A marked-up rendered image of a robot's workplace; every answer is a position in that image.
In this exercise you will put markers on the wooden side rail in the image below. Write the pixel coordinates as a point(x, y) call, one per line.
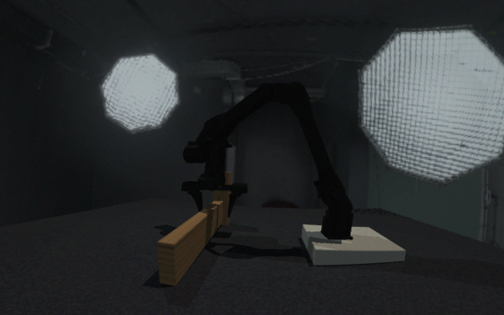
point(178, 250)

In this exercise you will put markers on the brown wooden post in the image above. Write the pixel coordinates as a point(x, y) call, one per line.
point(224, 196)

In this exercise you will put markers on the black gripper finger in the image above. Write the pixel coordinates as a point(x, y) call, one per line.
point(232, 198)
point(198, 199)

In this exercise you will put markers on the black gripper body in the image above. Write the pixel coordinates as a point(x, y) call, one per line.
point(235, 188)

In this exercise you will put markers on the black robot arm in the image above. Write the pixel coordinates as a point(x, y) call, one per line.
point(337, 222)

